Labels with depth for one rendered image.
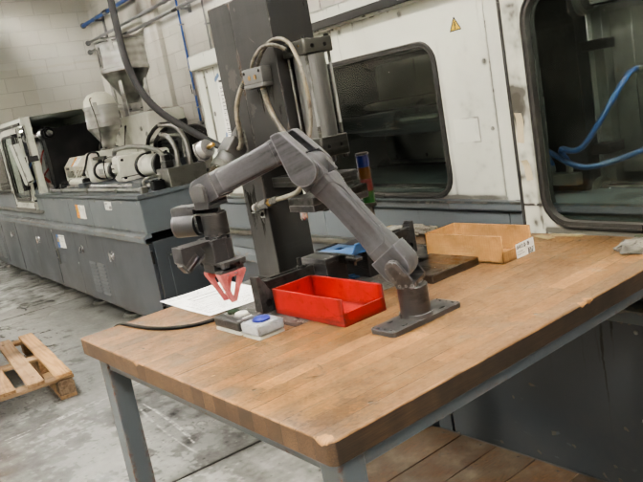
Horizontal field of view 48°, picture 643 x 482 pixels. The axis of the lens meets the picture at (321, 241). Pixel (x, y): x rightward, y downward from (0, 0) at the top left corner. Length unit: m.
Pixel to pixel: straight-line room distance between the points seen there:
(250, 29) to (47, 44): 9.39
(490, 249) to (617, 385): 0.60
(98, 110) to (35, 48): 5.09
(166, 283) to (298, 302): 3.33
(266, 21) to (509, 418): 1.49
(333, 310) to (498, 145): 0.93
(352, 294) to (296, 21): 0.70
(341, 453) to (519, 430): 1.51
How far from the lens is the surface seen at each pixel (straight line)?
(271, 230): 1.97
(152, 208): 4.82
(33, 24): 11.20
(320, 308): 1.54
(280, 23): 1.83
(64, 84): 11.16
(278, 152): 1.44
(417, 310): 1.44
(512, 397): 2.47
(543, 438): 2.45
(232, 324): 1.60
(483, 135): 2.26
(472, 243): 1.84
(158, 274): 4.86
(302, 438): 1.09
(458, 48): 2.29
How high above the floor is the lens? 1.36
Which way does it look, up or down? 11 degrees down
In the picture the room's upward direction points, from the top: 10 degrees counter-clockwise
